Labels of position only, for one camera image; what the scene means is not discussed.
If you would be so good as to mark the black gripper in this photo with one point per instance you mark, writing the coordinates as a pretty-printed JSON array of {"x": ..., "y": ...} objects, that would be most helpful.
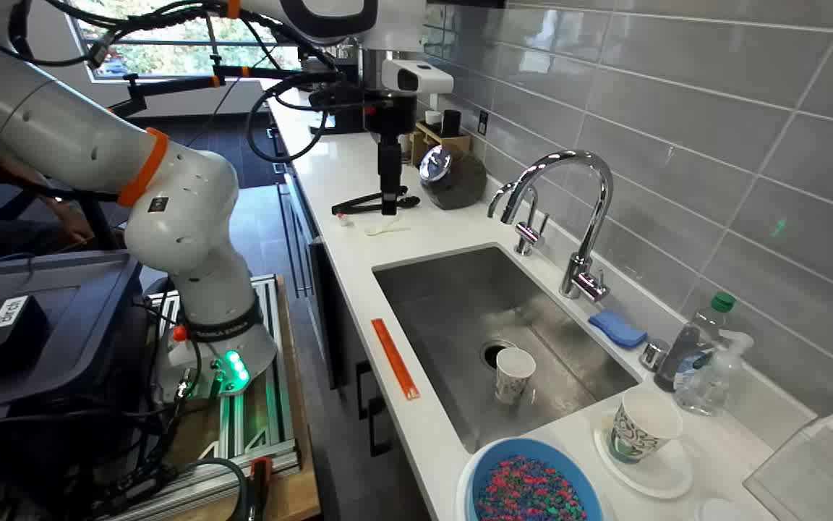
[{"x": 389, "y": 114}]

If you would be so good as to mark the patterned paper coffee cup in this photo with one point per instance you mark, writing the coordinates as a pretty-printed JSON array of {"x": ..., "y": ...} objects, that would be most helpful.
[{"x": 642, "y": 425}]

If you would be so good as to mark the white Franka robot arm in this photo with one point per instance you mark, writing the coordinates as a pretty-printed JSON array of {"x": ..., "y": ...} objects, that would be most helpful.
[{"x": 185, "y": 212}]

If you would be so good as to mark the orange strip on counter edge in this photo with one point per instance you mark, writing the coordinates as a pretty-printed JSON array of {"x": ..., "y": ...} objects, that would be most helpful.
[{"x": 395, "y": 360}]

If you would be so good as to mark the paper cup in sink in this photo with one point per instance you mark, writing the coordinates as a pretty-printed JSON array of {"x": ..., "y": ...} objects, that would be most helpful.
[{"x": 514, "y": 376}]

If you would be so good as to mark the white plate under cup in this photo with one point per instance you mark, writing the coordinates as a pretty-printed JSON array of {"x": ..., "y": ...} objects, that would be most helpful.
[{"x": 657, "y": 480}]

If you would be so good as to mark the black plastic tongs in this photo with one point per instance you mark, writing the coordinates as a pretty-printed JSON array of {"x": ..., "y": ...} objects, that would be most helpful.
[{"x": 369, "y": 203}]

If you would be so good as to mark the wooden utensil box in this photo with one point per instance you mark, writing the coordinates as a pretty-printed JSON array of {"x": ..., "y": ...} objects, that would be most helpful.
[{"x": 435, "y": 143}]

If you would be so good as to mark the small chrome faucet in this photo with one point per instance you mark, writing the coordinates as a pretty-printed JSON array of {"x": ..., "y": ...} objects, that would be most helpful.
[{"x": 525, "y": 226}]

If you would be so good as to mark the stainless steel sink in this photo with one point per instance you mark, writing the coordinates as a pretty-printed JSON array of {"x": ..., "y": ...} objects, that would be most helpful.
[{"x": 454, "y": 309}]

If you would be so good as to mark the tall chrome faucet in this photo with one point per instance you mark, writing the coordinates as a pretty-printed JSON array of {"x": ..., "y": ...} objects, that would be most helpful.
[{"x": 593, "y": 221}]

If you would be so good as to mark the window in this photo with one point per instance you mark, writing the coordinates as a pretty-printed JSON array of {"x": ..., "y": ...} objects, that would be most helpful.
[{"x": 161, "y": 60}]

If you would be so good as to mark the blue sponge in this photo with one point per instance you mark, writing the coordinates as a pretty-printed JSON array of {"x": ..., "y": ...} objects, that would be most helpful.
[{"x": 618, "y": 329}]

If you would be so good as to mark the small grey metal object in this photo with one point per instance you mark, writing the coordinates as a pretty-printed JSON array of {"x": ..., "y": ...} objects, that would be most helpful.
[{"x": 652, "y": 354}]

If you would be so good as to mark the blue storage bin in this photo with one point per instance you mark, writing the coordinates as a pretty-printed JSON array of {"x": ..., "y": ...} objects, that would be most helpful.
[{"x": 80, "y": 321}]

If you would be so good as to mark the blue bowl of coloured beads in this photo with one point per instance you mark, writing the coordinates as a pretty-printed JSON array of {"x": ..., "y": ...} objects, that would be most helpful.
[{"x": 534, "y": 488}]

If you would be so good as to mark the clear green-capped bottle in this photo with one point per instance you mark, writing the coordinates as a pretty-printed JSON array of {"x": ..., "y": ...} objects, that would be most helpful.
[{"x": 691, "y": 349}]

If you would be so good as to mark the clear plastic water bottle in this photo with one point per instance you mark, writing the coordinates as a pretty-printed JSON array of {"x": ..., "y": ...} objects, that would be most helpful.
[{"x": 710, "y": 380}]

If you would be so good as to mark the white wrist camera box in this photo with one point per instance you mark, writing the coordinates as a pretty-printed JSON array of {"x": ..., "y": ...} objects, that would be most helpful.
[{"x": 420, "y": 77}]

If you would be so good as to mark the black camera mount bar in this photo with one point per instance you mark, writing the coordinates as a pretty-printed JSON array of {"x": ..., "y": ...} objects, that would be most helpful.
[{"x": 194, "y": 86}]

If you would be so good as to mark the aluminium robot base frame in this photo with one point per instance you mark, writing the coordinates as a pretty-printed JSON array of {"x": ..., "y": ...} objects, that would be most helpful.
[{"x": 262, "y": 416}]

